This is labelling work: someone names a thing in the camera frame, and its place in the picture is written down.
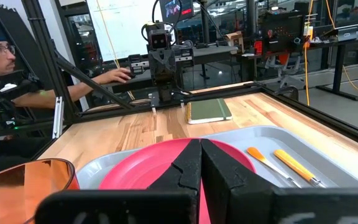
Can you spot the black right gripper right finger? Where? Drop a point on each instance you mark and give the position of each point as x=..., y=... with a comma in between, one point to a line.
x=244, y=205

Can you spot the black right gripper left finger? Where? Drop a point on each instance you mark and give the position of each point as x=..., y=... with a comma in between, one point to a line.
x=166, y=205

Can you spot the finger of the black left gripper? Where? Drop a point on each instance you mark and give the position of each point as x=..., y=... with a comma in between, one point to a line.
x=169, y=67
x=155, y=67

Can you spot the magenta plastic plate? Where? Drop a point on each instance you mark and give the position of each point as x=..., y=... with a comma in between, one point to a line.
x=141, y=168

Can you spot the red translucent plastic cup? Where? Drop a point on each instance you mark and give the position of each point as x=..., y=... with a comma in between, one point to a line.
x=20, y=193

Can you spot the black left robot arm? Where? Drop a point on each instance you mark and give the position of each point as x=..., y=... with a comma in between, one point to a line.
x=166, y=93

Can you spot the grey plastic tray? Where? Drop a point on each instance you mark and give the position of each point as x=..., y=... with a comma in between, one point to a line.
x=259, y=137

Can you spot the grey desk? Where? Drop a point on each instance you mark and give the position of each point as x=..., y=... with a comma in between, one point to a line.
x=216, y=51
x=135, y=82

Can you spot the person's hand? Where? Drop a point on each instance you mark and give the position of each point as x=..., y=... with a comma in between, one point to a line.
x=117, y=75

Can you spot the large white display board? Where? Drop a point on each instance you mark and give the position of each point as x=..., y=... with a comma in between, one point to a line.
x=126, y=28

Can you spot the small video monitor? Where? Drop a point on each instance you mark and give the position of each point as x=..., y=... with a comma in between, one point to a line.
x=176, y=9

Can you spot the cardboard box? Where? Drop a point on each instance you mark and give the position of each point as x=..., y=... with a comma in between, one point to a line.
x=235, y=40

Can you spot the grey office chair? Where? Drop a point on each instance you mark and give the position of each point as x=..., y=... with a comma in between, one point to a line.
x=283, y=70

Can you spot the black device with green light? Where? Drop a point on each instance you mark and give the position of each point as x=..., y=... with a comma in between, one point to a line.
x=2, y=93

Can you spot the black-legged work desk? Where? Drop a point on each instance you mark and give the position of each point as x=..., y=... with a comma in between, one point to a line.
x=337, y=71

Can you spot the silver laptop stand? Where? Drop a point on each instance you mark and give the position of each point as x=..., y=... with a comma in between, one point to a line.
x=343, y=32

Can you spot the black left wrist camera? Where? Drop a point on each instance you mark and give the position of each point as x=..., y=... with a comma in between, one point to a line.
x=159, y=40

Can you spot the silver metal bracket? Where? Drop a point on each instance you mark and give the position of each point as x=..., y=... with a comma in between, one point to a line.
x=58, y=116

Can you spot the black aluminium table frame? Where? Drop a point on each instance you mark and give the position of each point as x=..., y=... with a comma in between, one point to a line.
x=42, y=46

